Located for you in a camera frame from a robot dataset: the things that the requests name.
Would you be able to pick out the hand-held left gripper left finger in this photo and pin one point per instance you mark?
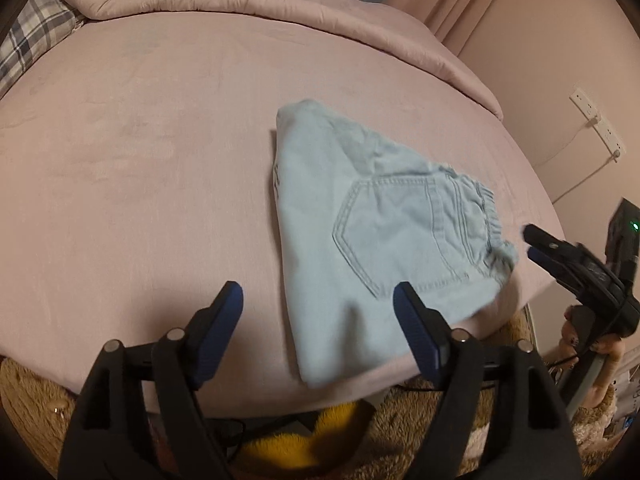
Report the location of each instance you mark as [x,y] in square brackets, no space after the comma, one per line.
[225,320]

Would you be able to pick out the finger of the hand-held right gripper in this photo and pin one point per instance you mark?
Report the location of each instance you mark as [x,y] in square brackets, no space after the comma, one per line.
[547,262]
[545,241]

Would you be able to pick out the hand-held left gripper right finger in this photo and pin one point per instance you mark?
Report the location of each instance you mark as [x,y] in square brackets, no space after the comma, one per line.
[415,330]

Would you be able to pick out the light blue denim pants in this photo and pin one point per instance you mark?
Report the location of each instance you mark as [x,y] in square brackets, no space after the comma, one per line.
[350,210]

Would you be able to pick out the person's right hand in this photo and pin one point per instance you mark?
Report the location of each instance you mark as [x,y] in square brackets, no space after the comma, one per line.
[607,347]

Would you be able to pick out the yellow fuzzy cloth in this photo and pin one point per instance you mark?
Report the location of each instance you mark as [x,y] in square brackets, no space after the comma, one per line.
[280,455]

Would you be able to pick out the pink bed sheet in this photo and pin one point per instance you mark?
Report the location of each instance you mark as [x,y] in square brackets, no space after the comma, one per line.
[150,160]

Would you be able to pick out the brown fuzzy robe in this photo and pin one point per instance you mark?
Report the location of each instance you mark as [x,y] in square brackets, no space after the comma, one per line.
[30,400]

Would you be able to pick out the plaid pillow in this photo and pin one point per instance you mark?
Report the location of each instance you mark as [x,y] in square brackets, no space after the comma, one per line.
[30,35]

